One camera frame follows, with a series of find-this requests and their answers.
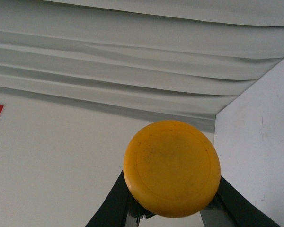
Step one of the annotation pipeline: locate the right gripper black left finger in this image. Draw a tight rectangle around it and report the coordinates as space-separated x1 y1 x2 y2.
86 172 155 227

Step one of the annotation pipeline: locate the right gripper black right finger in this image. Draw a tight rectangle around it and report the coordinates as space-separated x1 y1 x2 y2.
200 177 279 227

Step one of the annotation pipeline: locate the yellow push button switch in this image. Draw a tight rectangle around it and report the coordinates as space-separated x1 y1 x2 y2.
123 120 221 218

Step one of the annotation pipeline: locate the grey curtain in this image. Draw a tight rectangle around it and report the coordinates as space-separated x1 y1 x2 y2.
0 0 284 133

